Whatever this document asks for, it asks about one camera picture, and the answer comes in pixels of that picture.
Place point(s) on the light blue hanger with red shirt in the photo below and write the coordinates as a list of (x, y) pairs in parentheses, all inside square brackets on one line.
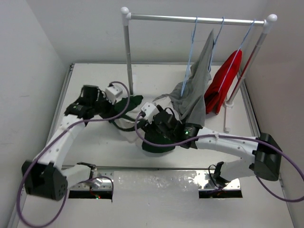
[(235, 55)]

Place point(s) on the red t shirt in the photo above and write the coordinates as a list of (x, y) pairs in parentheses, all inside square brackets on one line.
[(214, 99)]

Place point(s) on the grey t shirt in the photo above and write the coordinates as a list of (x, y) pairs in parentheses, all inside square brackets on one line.
[(190, 105)]

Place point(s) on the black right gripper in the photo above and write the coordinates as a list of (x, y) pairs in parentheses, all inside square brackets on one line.
[(148, 128)]

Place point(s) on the green and white t shirt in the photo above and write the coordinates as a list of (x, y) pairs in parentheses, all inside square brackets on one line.
[(125, 126)]

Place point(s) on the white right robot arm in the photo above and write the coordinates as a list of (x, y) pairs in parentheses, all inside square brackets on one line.
[(257, 156)]

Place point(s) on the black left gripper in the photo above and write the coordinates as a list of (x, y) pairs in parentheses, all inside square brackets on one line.
[(110, 106)]

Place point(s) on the light blue hanger with grey shirt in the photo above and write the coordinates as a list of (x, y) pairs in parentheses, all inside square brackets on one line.
[(215, 44)]

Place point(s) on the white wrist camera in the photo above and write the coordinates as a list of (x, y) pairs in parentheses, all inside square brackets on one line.
[(148, 111), (114, 93)]

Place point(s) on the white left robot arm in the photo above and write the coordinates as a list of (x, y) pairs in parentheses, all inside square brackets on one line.
[(44, 177)]

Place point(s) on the shiny metal base plate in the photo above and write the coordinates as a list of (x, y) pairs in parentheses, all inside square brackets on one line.
[(186, 180)]

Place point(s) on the aluminium table frame rail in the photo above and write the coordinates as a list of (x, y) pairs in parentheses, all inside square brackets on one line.
[(14, 219)]

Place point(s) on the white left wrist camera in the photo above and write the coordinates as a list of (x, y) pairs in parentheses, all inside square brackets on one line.
[(114, 93)]

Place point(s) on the white metal clothes rack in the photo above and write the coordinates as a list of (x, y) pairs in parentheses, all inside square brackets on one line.
[(266, 24)]

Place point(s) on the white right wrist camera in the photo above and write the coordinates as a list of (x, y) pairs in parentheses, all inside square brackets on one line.
[(148, 111)]

